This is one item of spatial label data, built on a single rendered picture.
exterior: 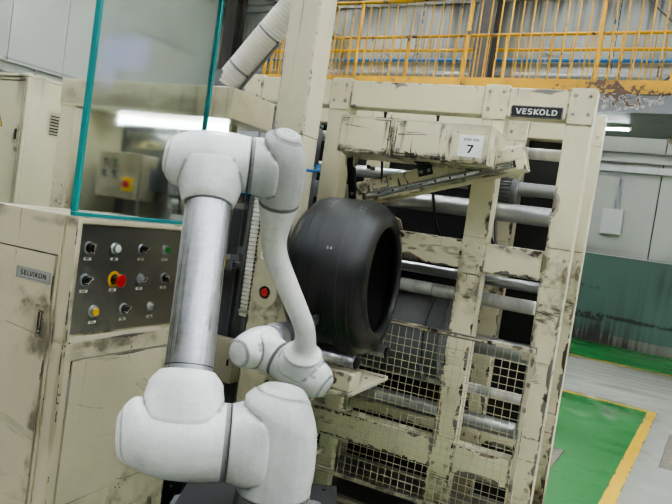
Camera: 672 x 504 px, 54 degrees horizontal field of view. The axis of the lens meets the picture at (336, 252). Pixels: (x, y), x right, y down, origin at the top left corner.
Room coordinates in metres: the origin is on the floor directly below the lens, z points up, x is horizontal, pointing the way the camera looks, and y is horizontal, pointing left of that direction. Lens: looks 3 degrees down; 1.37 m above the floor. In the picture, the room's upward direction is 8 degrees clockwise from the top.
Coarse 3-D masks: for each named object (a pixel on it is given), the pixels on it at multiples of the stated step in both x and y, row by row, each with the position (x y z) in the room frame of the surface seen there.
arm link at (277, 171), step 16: (256, 144) 1.48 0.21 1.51; (272, 144) 1.47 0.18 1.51; (288, 144) 1.47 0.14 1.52; (256, 160) 1.47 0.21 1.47; (272, 160) 1.47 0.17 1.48; (288, 160) 1.48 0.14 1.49; (304, 160) 1.51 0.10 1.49; (256, 176) 1.48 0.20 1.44; (272, 176) 1.48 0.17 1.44; (288, 176) 1.49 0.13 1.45; (304, 176) 1.53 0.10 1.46; (256, 192) 1.51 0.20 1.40; (272, 192) 1.51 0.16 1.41; (288, 192) 1.52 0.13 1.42; (272, 208) 1.54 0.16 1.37; (288, 208) 1.55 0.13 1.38
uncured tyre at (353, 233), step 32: (320, 224) 2.19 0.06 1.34; (352, 224) 2.16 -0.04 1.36; (384, 224) 2.26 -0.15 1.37; (320, 256) 2.13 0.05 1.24; (352, 256) 2.10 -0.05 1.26; (384, 256) 2.59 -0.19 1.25; (320, 288) 2.11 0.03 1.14; (352, 288) 2.09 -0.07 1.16; (384, 288) 2.59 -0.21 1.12; (320, 320) 2.15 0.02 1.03; (352, 320) 2.12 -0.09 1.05; (384, 320) 2.44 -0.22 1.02; (352, 352) 2.24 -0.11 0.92
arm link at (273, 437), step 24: (264, 384) 1.31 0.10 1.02; (288, 384) 1.35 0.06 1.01; (240, 408) 1.28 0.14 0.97; (264, 408) 1.25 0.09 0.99; (288, 408) 1.26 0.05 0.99; (240, 432) 1.24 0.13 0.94; (264, 432) 1.24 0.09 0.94; (288, 432) 1.24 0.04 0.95; (312, 432) 1.29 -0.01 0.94; (240, 456) 1.23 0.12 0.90; (264, 456) 1.23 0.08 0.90; (288, 456) 1.24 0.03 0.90; (312, 456) 1.29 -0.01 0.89; (240, 480) 1.24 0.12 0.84; (264, 480) 1.24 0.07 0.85; (288, 480) 1.24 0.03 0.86; (312, 480) 1.30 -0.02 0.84
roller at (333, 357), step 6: (324, 348) 2.23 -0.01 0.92; (324, 354) 2.21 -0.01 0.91; (330, 354) 2.20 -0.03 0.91; (336, 354) 2.20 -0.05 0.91; (342, 354) 2.19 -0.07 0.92; (348, 354) 2.19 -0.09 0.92; (324, 360) 2.22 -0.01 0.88; (330, 360) 2.20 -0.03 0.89; (336, 360) 2.19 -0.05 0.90; (342, 360) 2.18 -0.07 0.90; (348, 360) 2.17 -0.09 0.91; (354, 360) 2.17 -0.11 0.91; (348, 366) 2.18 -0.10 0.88; (354, 366) 2.17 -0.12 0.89
